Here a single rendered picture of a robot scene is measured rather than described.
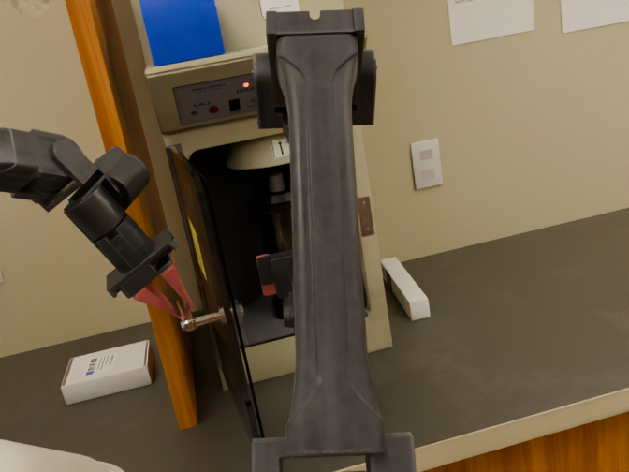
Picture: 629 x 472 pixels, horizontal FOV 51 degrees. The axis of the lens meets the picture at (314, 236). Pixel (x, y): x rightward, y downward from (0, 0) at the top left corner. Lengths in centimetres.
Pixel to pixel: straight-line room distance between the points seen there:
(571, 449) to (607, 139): 94
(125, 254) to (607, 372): 75
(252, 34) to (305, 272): 69
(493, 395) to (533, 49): 92
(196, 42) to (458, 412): 66
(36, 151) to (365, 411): 53
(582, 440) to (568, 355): 14
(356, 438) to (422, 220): 128
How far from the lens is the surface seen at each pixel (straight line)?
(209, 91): 100
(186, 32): 97
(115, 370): 133
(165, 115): 103
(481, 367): 118
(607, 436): 119
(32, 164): 82
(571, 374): 116
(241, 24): 108
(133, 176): 90
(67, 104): 153
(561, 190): 183
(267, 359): 121
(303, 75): 51
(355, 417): 43
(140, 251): 86
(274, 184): 120
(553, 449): 115
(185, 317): 87
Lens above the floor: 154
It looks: 18 degrees down
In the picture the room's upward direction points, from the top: 10 degrees counter-clockwise
